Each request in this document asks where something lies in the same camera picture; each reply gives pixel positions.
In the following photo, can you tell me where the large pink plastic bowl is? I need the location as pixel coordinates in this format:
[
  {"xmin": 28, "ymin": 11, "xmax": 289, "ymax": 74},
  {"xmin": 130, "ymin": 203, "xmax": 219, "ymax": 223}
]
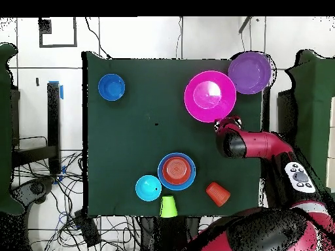
[{"xmin": 184, "ymin": 70, "xmax": 238, "ymax": 124}]

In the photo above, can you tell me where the large purple plastic bowl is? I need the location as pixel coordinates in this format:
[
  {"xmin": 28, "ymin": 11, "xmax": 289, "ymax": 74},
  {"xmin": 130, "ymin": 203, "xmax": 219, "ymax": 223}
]
[{"xmin": 228, "ymin": 51, "xmax": 272, "ymax": 95}]

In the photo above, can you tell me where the large light blue bowl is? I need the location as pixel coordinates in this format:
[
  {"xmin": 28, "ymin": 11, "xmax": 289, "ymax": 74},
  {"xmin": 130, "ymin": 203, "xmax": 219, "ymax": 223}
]
[{"xmin": 157, "ymin": 152, "xmax": 197, "ymax": 192}]

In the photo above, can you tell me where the orange plastic bowl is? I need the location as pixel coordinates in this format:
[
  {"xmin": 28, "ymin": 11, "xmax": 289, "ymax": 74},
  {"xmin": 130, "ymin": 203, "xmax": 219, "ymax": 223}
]
[{"xmin": 162, "ymin": 156, "xmax": 192, "ymax": 186}]

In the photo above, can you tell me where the orange plastic cup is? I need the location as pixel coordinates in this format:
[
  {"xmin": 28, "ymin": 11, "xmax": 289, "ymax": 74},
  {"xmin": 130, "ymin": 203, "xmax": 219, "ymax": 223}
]
[{"xmin": 205, "ymin": 182, "xmax": 232, "ymax": 208}]

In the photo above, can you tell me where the small cyan ribbed bowl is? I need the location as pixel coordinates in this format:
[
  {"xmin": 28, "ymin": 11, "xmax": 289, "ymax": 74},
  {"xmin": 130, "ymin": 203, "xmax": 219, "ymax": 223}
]
[{"xmin": 135, "ymin": 175, "xmax": 162, "ymax": 202}]

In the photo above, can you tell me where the green plastic cup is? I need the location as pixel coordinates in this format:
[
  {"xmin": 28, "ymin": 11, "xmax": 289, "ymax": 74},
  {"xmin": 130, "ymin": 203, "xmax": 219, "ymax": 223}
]
[{"xmin": 160, "ymin": 195, "xmax": 179, "ymax": 218}]

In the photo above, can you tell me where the white box stack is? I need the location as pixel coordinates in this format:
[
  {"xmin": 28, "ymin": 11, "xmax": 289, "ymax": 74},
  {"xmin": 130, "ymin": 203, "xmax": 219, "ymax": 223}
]
[{"xmin": 325, "ymin": 96, "xmax": 335, "ymax": 188}]

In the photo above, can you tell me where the green cloth side table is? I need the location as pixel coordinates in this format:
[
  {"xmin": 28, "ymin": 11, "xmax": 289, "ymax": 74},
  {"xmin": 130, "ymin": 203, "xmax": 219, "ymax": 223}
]
[
  {"xmin": 0, "ymin": 42, "xmax": 26, "ymax": 216},
  {"xmin": 285, "ymin": 49, "xmax": 335, "ymax": 194}
]

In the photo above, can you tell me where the dark green tablecloth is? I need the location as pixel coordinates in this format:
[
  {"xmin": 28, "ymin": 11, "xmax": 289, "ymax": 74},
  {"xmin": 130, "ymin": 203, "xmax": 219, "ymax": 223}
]
[{"xmin": 82, "ymin": 50, "xmax": 268, "ymax": 219}]

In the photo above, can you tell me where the small dark blue bowl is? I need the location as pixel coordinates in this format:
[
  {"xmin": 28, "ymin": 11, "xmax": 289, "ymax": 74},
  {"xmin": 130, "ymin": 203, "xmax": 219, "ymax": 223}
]
[{"xmin": 97, "ymin": 73, "xmax": 126, "ymax": 102}]

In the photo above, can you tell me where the black metal stand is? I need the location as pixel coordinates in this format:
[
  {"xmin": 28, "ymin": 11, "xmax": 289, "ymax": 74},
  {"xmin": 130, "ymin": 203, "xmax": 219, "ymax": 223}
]
[{"xmin": 11, "ymin": 82, "xmax": 62, "ymax": 175}]

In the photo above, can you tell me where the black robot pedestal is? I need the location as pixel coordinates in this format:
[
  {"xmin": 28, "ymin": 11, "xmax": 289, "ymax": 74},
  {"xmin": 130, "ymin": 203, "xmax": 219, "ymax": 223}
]
[{"xmin": 139, "ymin": 216, "xmax": 201, "ymax": 251}]

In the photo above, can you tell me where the thin black floor cable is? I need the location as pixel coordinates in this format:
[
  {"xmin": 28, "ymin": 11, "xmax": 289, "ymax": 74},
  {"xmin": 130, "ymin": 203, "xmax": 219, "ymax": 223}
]
[{"xmin": 84, "ymin": 17, "xmax": 111, "ymax": 59}]

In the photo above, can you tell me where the tangle of black cables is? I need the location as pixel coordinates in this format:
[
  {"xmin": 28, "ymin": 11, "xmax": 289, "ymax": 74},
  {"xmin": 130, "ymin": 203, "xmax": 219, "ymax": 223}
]
[{"xmin": 12, "ymin": 151, "xmax": 142, "ymax": 251}]

